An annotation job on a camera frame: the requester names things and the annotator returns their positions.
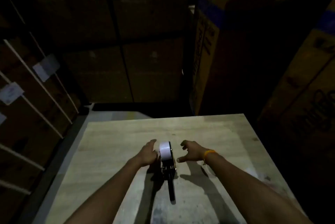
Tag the person's left hand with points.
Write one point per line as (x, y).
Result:
(147, 154)

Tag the orange wristband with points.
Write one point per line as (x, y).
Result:
(208, 153)

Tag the person's right forearm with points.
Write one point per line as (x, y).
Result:
(248, 192)

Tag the stack of dark cardboard boxes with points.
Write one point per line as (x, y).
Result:
(136, 48)

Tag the person's left thumb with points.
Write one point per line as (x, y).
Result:
(157, 155)

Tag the cardboard box with blue stripe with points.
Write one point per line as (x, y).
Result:
(235, 48)

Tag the person's right hand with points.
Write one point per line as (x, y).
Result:
(195, 153)

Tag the printed brown cardboard box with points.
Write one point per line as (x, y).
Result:
(303, 106)

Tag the black tape dispenser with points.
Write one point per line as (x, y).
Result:
(170, 179)

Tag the person's right thumb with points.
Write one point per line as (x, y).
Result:
(182, 159)

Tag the white paper label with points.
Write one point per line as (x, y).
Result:
(46, 67)
(10, 93)

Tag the person's left forearm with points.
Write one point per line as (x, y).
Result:
(110, 195)

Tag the white tape roll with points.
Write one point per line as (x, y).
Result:
(165, 151)

